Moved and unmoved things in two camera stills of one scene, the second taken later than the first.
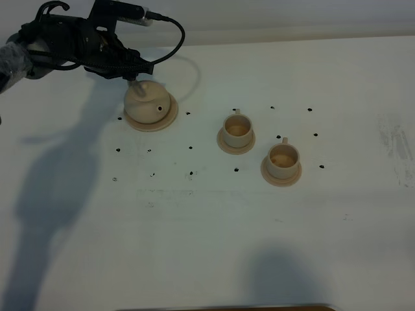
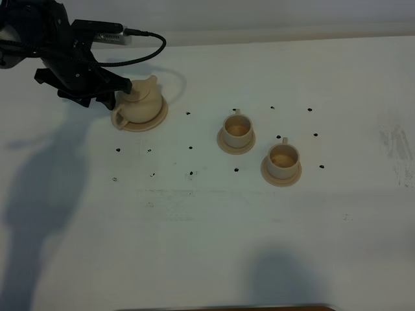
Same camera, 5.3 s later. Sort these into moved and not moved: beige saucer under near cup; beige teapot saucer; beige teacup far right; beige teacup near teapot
Moved: beige teapot saucer
Not moved: beige teacup near teapot; beige saucer under near cup; beige teacup far right
